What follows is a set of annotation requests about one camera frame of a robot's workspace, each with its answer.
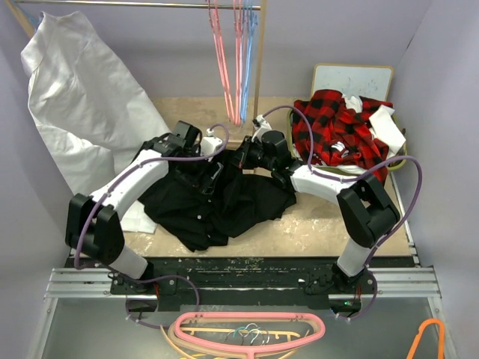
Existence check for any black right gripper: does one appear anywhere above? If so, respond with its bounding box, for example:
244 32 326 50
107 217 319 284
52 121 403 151
228 135 277 171

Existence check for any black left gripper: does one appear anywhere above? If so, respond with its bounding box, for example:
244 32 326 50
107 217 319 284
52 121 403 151
175 145 222 193

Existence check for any black button shirt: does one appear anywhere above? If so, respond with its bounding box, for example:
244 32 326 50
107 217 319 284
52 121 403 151
138 150 296 252

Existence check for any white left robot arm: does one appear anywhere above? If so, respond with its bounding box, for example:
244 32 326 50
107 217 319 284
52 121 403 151
65 121 229 293

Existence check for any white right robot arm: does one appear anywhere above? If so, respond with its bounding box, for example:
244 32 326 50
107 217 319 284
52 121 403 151
233 130 400 292

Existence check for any red black plaid shirt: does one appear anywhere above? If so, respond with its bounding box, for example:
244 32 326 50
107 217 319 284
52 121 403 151
292 89 394 170

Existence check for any white hanging shirt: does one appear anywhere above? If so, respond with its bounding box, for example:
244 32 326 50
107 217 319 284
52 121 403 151
20 10 173 233

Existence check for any blue hanger on rack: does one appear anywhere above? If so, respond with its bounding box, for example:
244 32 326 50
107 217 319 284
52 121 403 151
239 1 258 125

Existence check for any beige hanger on tray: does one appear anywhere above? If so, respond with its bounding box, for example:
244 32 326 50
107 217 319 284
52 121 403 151
159 320 315 359

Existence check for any blue hanger under white shirt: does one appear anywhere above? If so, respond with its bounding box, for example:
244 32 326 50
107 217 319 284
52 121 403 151
13 2 40 33

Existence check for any orange hanger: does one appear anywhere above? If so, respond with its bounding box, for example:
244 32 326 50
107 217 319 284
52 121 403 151
406 318 447 359

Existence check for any wooden clothes rack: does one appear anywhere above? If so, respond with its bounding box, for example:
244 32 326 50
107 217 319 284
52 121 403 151
3 0 269 150

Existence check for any white cloth in basket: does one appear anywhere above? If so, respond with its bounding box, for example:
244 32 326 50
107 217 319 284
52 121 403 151
342 95 406 159

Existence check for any yellow framed whiteboard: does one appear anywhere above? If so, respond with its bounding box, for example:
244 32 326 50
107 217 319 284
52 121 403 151
311 64 394 101

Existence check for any olive green laundry basket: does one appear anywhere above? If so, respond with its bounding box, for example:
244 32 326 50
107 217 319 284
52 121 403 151
286 107 409 177

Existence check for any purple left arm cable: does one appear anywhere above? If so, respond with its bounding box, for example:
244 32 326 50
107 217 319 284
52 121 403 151
73 123 230 277

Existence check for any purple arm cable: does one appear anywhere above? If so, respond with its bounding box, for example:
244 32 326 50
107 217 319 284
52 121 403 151
261 105 424 270
73 123 230 277

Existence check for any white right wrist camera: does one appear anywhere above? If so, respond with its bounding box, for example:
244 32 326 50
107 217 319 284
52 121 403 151
251 114 272 142

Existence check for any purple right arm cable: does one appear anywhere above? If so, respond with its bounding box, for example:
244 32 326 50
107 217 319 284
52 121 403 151
261 105 424 270

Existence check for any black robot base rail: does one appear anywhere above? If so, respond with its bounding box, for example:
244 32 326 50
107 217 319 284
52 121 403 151
63 255 379 313

